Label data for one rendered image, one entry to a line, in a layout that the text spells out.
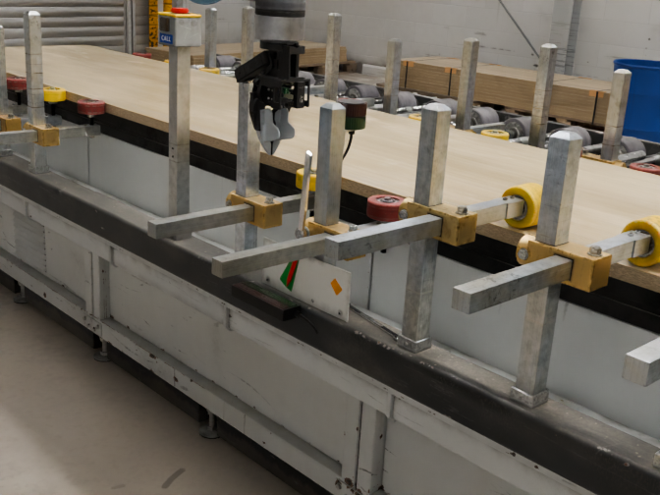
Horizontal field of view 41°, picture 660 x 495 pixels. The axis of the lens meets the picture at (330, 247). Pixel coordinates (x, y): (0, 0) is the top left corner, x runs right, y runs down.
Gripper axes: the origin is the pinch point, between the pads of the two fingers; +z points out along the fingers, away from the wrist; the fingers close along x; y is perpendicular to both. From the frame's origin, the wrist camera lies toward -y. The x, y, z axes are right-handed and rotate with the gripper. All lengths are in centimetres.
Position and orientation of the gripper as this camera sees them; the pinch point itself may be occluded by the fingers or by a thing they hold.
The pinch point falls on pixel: (268, 147)
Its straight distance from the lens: 170.8
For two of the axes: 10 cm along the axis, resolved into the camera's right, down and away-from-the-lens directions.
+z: -0.6, 9.5, 3.1
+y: 6.8, 2.7, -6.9
